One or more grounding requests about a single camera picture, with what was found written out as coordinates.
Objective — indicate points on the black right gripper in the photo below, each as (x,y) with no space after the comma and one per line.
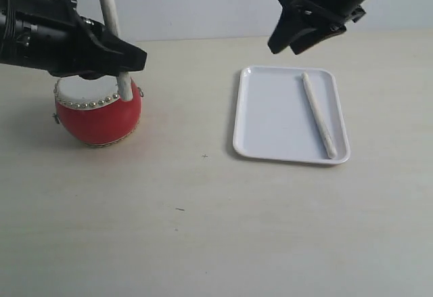
(299,18)

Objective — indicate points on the white plastic tray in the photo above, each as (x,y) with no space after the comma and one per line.
(274,121)

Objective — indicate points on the small red drum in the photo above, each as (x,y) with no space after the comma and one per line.
(92,110)

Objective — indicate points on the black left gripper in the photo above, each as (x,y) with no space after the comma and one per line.
(55,38)

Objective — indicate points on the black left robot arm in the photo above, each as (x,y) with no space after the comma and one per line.
(10,33)

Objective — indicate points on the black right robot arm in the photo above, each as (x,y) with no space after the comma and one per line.
(305,23)

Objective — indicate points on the white drumstick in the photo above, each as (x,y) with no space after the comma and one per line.
(109,12)
(318,116)

